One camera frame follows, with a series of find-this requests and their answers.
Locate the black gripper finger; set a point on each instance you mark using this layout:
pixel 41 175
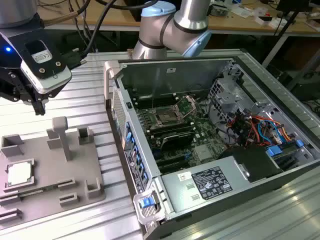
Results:
pixel 23 90
pixel 43 106

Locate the silver CPU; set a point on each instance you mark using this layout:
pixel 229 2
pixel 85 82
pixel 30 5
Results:
pixel 20 175

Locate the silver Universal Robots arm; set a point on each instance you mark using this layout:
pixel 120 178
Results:
pixel 190 20

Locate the black RAM slot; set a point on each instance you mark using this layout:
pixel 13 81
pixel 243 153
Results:
pixel 172 125
pixel 155 101
pixel 172 129
pixel 155 97

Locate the CPU socket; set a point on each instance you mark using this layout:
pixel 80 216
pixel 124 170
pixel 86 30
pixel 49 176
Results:
pixel 163 117

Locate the black expansion slot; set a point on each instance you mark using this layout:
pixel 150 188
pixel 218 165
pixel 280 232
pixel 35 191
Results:
pixel 172 160
pixel 175 167

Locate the grey parts rack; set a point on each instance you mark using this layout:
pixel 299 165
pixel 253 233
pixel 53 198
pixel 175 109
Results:
pixel 75 165

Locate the green RAM stick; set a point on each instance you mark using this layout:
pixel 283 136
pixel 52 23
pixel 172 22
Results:
pixel 32 193

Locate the thin metal locking lever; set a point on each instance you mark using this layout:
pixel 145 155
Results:
pixel 153 103

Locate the wooden desk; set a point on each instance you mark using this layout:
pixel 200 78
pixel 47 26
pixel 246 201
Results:
pixel 120 15

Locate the open grey PC case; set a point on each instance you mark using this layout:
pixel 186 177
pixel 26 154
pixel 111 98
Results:
pixel 175 75

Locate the black graphics card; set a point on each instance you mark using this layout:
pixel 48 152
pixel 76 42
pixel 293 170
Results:
pixel 177 140

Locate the blue case latch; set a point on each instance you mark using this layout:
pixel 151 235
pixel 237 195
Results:
pixel 146 202

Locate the silver power supply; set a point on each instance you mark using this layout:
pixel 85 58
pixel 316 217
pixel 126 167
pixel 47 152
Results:
pixel 175 190

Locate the green motherboard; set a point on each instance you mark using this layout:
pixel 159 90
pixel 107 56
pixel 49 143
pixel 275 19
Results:
pixel 200 127

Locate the silver chipset heatsink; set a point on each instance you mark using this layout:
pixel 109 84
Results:
pixel 203 153

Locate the silver perforated drive cage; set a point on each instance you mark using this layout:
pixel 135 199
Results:
pixel 225 97

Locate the black plastic shroud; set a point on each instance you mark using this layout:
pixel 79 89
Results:
pixel 255 162

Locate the small white box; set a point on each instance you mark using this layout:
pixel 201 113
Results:
pixel 262 22

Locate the blue disk carrier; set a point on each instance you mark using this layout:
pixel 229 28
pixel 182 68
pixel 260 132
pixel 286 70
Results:
pixel 273 151

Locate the black monitor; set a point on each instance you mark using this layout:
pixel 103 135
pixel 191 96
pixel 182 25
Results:
pixel 292 4

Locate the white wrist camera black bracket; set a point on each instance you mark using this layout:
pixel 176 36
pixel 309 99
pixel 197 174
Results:
pixel 50 82

